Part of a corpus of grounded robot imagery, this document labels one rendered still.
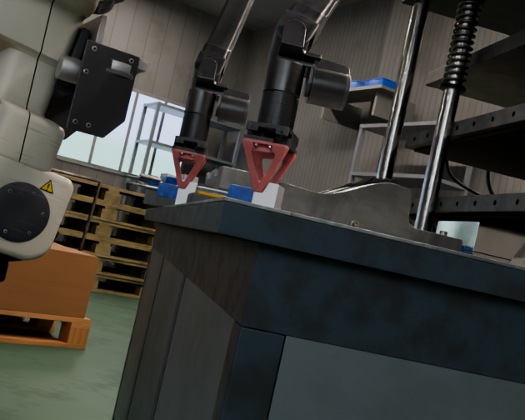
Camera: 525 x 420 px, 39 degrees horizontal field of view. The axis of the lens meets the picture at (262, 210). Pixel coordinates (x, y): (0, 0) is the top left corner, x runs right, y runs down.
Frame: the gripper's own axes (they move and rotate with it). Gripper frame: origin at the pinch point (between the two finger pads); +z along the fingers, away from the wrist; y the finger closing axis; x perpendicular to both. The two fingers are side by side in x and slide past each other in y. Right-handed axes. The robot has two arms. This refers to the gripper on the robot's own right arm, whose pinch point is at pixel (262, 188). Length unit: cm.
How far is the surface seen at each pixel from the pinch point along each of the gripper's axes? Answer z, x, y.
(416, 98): -154, -1, 571
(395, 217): -2.2, -19.4, 36.5
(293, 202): -0.8, -0.4, 28.6
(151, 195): 1, 41, 65
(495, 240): -6, -45, 106
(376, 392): 21.9, -22.9, -27.1
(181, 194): 1.6, 22.7, 31.5
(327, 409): 24.6, -18.2, -29.1
